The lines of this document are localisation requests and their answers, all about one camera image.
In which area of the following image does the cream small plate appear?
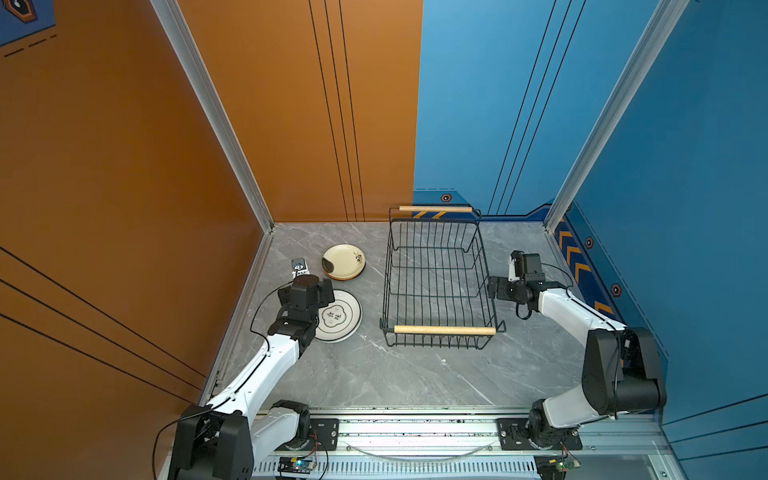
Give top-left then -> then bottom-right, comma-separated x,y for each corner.
321,244 -> 366,274

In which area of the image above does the wooden rack handle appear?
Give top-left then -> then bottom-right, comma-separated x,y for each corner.
398,205 -> 474,213
393,325 -> 497,336

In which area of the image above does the beige small plate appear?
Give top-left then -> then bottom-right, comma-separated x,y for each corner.
325,270 -> 363,281

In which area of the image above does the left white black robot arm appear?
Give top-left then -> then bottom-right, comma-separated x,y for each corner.
163,274 -> 335,479

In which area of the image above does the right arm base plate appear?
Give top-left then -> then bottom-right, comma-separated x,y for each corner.
496,417 -> 583,451

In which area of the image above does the green circuit board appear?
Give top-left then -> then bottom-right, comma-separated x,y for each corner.
276,457 -> 318,478
534,457 -> 581,480

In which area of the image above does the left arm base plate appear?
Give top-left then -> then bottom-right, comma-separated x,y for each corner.
277,417 -> 340,452

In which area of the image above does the far wooden rack handle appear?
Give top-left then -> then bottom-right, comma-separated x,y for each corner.
398,205 -> 474,213

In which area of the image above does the aluminium front rail frame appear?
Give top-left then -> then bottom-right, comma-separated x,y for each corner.
250,407 -> 686,479

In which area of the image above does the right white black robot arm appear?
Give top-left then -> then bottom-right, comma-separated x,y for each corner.
489,250 -> 667,449

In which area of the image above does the right green circuit board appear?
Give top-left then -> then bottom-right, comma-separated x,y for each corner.
534,457 -> 581,480

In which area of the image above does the left green circuit board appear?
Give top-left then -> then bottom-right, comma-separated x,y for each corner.
276,457 -> 318,478

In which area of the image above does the black wire dish rack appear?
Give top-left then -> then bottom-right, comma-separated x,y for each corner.
379,206 -> 506,350

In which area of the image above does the near wooden rack handle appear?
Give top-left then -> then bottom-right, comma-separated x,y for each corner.
393,325 -> 497,336

